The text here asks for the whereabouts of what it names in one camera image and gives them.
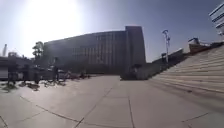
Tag large dark building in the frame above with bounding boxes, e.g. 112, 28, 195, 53
42, 25, 147, 75

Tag wide stone steps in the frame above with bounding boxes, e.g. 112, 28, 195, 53
149, 44, 224, 95

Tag grey paved plaza ground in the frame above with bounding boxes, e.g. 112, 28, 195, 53
0, 74, 224, 128

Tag row of parked bicycles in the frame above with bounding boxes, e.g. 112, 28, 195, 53
0, 63, 91, 92

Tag low concrete wall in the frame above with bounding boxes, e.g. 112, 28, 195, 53
119, 53, 188, 81

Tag tree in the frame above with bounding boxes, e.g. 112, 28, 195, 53
31, 41, 45, 61

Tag lamp pole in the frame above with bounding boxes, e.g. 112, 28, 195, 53
161, 29, 171, 64

